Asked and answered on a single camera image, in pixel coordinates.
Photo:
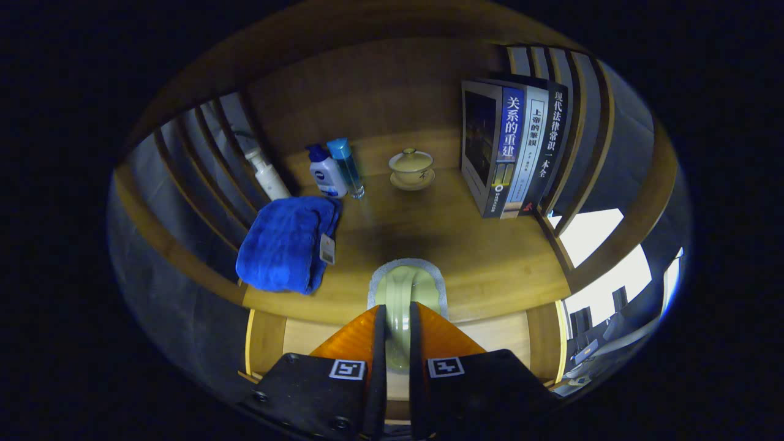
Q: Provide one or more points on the wooden drawer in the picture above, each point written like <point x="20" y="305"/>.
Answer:
<point x="502" y="337"/>

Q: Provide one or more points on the light grey spine book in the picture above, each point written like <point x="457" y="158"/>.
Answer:
<point x="531" y="141"/>

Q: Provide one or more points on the wooden countertop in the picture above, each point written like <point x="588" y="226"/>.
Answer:
<point x="465" y="245"/>

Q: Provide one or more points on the black spine book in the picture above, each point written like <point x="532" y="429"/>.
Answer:
<point x="554" y="135"/>

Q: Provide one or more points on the wooden cabinet frame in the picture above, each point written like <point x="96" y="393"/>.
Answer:
<point x="367" y="79"/>

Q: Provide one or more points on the blue spine book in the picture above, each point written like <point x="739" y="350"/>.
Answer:
<point x="508" y="141"/>

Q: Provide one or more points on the blue towel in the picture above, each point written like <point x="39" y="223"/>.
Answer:
<point x="282" y="245"/>

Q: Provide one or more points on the white bottle blue cap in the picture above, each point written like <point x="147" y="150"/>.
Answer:
<point x="327" y="174"/>

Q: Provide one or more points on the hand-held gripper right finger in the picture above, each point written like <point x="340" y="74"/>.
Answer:
<point x="416" y="386"/>

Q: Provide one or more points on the beige lidded teacup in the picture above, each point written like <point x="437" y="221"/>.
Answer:
<point x="411" y="165"/>

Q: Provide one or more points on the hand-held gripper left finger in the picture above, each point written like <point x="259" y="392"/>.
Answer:
<point x="380" y="380"/>

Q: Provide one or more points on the white pump bottle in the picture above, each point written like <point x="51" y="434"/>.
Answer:
<point x="272" y="180"/>

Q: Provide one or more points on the clear blue bottle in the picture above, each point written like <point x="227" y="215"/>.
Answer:
<point x="346" y="165"/>

